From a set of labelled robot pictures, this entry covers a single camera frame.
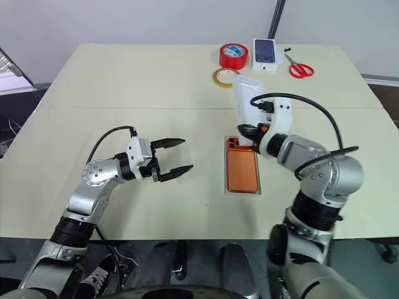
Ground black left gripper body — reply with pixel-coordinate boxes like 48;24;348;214
138;148;163;183

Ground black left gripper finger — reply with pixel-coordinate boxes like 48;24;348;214
158;164;195;183
151;136;187;150

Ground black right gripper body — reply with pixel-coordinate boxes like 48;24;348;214
253;123;270;148

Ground orange smartphone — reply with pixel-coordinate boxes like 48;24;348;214
226;136;260;193

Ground white phone box lid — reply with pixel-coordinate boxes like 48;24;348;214
233;74;266;148

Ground white phone box base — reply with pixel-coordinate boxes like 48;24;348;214
223;134;263;196

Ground boxed blue smartphone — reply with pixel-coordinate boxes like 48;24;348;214
251;37;283;73

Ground yellow tape roll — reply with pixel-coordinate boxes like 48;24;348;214
213;67;241;89

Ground red tape roll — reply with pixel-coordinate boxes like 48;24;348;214
218;42;248;70

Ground black metal profile pole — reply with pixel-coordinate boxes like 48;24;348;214
267;0;286;41

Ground black sneaker with white laces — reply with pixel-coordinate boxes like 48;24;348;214
77;253;118;296

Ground metal shelf rack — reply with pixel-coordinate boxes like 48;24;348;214
0;46;37;95

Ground black table caster wheel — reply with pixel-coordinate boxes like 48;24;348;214
381;244;399;265

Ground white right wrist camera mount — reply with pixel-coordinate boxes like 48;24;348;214
257;95;293;157

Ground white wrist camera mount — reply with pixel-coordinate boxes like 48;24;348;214
257;95;293;157
125;136;154;183

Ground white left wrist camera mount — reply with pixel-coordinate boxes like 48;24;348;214
125;136;154;183

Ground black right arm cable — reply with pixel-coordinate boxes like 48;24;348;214
249;93;360;182

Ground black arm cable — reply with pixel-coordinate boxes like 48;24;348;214
249;93;360;182
86;125;138;164

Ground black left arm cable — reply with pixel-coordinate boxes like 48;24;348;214
86;125;138;164

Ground red handled scissors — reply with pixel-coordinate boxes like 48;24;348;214
283;52;315;79

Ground white loose wires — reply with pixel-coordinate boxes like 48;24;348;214
0;119;23;150

